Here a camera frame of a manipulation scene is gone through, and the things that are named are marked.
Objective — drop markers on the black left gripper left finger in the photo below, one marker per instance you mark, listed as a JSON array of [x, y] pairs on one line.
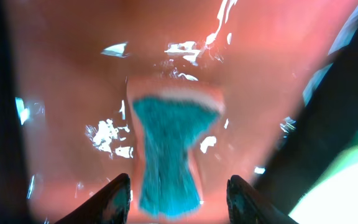
[[110, 205]]

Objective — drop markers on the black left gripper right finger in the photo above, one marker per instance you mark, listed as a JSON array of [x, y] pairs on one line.
[[247, 206]]

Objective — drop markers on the yellow plate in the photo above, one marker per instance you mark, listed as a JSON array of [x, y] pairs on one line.
[[334, 198]]

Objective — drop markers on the green and orange sponge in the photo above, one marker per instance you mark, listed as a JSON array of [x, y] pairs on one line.
[[169, 117]]

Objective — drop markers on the black tray with red water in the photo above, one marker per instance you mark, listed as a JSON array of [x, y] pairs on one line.
[[288, 71]]

